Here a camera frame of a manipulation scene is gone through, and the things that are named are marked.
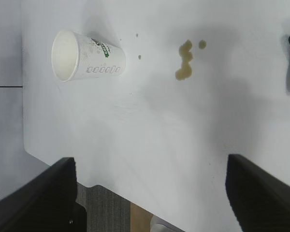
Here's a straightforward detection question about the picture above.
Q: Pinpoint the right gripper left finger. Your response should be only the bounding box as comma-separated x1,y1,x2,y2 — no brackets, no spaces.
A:
0,157,78,232

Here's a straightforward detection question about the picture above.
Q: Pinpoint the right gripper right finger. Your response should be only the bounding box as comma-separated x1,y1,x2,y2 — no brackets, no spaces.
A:
225,154,290,232

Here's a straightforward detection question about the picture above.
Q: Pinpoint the white paper coffee cup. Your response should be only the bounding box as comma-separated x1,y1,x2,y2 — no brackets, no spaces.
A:
51,29,127,83

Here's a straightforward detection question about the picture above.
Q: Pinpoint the brown wooden board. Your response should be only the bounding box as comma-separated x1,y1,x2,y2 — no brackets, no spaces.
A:
130,202,153,232

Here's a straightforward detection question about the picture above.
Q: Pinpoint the brown coffee puddle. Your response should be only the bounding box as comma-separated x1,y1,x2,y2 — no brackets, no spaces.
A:
175,40,194,81

